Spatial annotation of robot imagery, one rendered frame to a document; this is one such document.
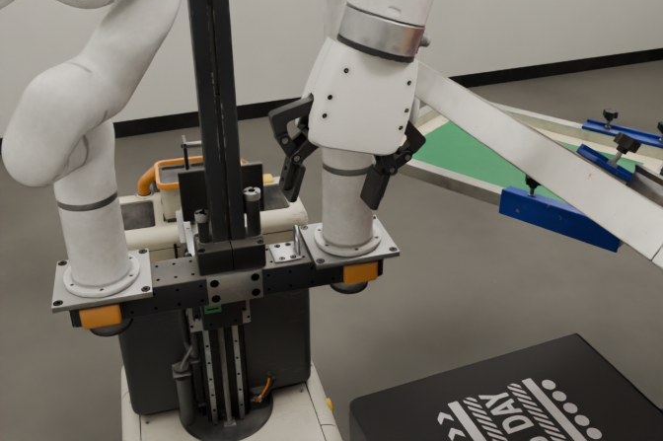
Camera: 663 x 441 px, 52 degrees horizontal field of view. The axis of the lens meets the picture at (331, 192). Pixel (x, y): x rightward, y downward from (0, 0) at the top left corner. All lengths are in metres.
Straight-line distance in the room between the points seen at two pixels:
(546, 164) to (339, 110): 0.20
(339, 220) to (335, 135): 0.58
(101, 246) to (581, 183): 0.78
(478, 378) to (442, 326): 1.62
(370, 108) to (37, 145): 0.51
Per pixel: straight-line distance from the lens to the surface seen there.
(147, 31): 0.95
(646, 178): 1.32
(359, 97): 0.63
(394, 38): 0.61
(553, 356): 1.36
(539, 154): 0.66
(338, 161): 1.15
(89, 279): 1.19
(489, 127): 0.72
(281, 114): 0.62
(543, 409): 1.25
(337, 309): 2.94
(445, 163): 2.00
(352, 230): 1.21
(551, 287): 3.21
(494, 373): 1.29
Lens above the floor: 1.82
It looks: 28 degrees down
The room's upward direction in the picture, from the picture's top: straight up
